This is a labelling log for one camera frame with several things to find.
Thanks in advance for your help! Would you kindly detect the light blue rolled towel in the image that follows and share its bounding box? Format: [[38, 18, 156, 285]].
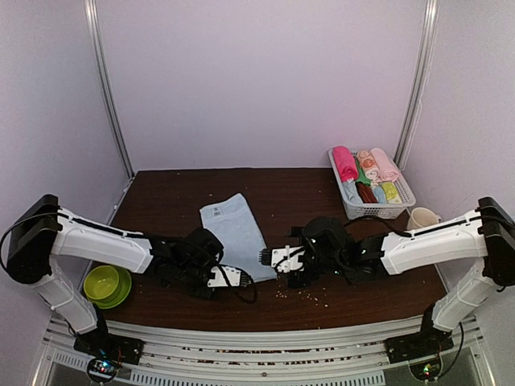
[[342, 181, 363, 204]]

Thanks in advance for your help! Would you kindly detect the light pink rolled towel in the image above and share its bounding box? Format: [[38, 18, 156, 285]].
[[370, 148, 400, 183]]

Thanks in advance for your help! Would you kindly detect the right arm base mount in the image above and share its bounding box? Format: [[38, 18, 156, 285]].
[[385, 327, 454, 363]]

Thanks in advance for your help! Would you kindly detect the light blue towel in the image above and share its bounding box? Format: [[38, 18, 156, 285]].
[[200, 193, 277, 282], [342, 181, 363, 204]]

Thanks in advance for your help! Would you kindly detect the aluminium front rail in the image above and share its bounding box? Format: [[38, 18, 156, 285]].
[[29, 317, 496, 385]]

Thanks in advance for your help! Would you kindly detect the white plastic basket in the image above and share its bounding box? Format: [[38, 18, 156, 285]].
[[328, 147, 416, 220]]

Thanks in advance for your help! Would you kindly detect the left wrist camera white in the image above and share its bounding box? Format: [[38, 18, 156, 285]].
[[207, 265, 251, 288]]

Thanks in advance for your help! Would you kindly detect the yellow rolled towel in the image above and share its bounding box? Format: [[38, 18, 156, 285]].
[[381, 182, 402, 204]]

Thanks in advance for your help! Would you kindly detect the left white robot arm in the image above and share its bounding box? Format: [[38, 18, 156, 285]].
[[1, 195, 231, 357]]

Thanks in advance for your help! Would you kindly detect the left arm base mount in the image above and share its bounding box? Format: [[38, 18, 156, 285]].
[[73, 329, 144, 365]]

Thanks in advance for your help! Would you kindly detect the right aluminium post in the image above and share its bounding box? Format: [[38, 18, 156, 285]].
[[394, 0, 439, 170]]

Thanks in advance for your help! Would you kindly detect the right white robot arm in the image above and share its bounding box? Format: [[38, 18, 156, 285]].
[[273, 197, 514, 355]]

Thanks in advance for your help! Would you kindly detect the green rolled towel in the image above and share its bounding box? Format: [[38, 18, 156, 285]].
[[354, 158, 372, 187]]

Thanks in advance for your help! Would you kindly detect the green plate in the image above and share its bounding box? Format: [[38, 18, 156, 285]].
[[86, 265, 132, 310]]

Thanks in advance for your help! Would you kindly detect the cartoon print rolled towel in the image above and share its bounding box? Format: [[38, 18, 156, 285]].
[[356, 150, 380, 186]]

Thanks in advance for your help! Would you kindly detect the magenta pink towel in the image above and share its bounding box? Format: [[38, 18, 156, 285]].
[[332, 146, 359, 182]]

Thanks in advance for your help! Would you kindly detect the dark red rolled towel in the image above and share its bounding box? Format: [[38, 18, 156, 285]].
[[355, 182, 377, 203]]

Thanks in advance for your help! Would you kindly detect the left aluminium post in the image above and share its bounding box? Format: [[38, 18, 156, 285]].
[[84, 0, 135, 179]]

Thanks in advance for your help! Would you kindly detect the aluminium post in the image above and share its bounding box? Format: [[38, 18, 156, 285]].
[[84, 0, 135, 179], [394, 0, 439, 170]]

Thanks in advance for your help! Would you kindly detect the cream patterned mug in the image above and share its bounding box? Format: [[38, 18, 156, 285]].
[[406, 207, 442, 231]]

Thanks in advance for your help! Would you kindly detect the green bowl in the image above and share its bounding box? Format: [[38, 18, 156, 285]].
[[83, 265, 119, 301]]

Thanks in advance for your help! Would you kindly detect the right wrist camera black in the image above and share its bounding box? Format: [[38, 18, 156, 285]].
[[259, 245, 305, 274]]

